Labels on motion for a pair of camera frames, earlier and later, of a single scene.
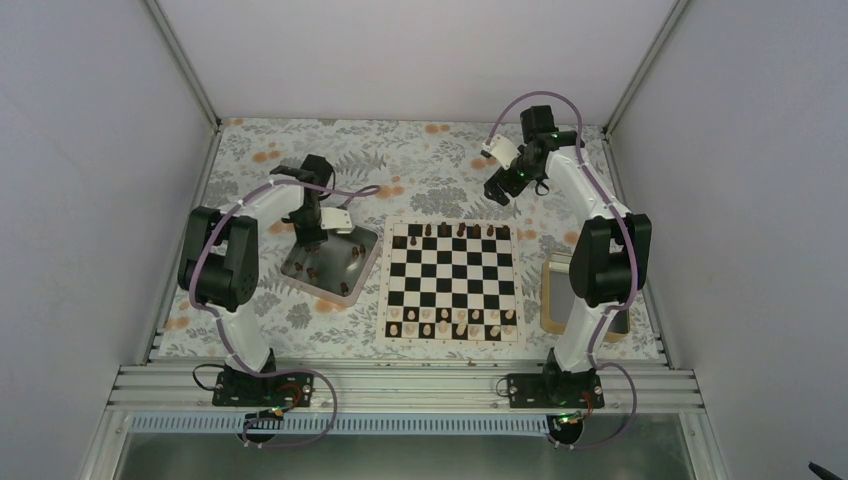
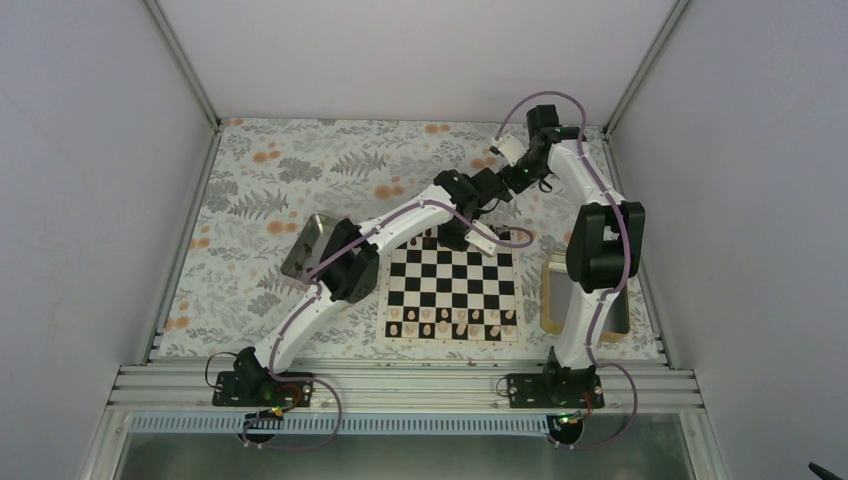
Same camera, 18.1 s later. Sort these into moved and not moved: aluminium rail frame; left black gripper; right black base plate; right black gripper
Moved: left black gripper
Not moved: right black base plate; aluminium rail frame; right black gripper
